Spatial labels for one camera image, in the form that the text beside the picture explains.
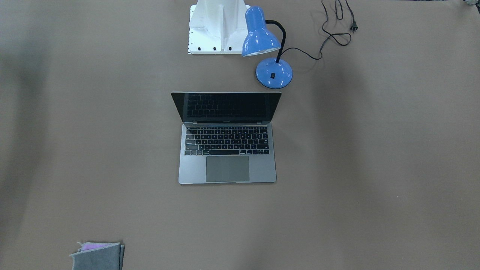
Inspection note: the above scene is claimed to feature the grey laptop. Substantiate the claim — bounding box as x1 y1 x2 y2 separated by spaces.
171 91 281 184

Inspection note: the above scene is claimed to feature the blue desk lamp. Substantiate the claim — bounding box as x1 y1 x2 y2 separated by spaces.
241 6 293 89

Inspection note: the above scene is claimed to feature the grey folded cloth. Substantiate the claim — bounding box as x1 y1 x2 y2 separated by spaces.
70 241 125 270

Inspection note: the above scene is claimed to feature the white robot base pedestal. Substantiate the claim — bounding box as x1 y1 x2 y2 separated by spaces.
187 0 250 55

